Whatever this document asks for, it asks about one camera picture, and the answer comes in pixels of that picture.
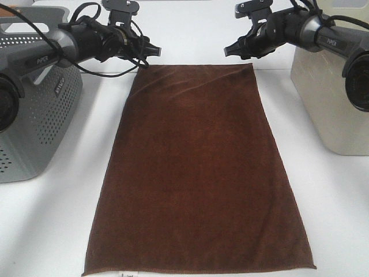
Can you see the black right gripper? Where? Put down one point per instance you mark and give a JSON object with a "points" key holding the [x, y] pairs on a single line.
{"points": [[255, 44]]}

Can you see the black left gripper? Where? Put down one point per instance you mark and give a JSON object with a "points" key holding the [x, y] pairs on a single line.
{"points": [[136, 46]]}

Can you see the brown towel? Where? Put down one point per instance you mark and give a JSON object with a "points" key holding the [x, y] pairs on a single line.
{"points": [[195, 183]]}

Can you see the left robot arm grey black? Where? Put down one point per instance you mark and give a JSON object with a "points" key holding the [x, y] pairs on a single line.
{"points": [[68, 45]]}

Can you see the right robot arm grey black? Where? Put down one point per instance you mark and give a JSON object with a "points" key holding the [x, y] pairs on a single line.
{"points": [[298, 27]]}

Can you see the white towel label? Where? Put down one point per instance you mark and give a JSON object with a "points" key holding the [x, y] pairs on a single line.
{"points": [[128, 274]]}

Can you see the beige plastic basket grey rim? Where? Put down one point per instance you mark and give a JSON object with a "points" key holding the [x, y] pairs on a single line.
{"points": [[318, 79]]}

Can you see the grey perforated plastic basket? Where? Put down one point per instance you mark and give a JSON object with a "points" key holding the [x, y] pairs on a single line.
{"points": [[36, 108]]}

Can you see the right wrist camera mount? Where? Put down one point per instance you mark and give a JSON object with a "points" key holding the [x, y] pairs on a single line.
{"points": [[255, 10]]}

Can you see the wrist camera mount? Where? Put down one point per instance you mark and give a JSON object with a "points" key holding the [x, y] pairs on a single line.
{"points": [[255, 10], [120, 11]]}

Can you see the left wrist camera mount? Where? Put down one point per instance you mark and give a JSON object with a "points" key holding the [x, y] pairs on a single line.
{"points": [[120, 11]]}

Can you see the brown leather basket handle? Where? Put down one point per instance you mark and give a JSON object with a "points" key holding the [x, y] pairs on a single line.
{"points": [[9, 13]]}

